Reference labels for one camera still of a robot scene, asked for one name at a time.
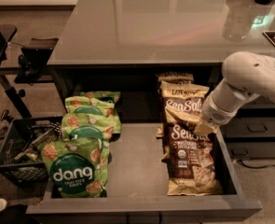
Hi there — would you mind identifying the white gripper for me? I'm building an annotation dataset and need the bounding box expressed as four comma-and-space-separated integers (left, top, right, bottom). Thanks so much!
194, 78, 259, 135

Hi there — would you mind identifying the brown sea salt chip bag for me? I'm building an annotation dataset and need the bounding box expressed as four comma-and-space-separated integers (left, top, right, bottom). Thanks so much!
158, 81, 209, 137
157, 71, 194, 84
164, 110, 223, 196

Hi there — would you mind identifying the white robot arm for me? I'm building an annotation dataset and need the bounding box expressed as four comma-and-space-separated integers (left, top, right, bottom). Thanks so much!
194, 51, 275, 135

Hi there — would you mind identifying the open grey top drawer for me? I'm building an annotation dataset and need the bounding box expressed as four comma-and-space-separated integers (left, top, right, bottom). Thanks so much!
27, 123, 262, 224

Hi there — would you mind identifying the rear green Dang chip bag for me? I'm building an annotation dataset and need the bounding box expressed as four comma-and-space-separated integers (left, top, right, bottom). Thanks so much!
80, 91, 120, 104

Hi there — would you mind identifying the green dang chip bag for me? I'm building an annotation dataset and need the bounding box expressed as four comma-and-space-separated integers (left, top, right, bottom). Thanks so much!
62, 113, 120, 141
64, 96, 121, 133
40, 138, 107, 198
80, 91, 120, 104

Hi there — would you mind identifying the grey counter cabinet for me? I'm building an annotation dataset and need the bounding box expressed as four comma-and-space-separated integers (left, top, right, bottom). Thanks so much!
48, 0, 275, 122

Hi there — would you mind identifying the front green Dang chip bag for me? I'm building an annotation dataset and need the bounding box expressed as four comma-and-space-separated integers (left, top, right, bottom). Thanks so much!
40, 138, 107, 198

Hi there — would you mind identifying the black clamp stand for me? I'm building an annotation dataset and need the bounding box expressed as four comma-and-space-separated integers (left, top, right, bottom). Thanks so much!
14, 38, 58, 83

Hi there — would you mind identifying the black plastic crate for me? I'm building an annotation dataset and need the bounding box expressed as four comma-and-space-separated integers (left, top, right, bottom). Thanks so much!
0, 117, 62, 187

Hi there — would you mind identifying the black side table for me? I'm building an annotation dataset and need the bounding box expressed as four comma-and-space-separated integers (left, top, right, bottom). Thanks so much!
0, 3, 33, 119

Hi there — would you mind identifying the black cable on floor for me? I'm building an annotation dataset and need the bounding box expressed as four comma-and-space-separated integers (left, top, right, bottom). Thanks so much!
233, 158, 275, 170

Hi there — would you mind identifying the dark drawer unit with handles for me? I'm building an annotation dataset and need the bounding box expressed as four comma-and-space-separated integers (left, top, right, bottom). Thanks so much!
221, 96, 275, 159

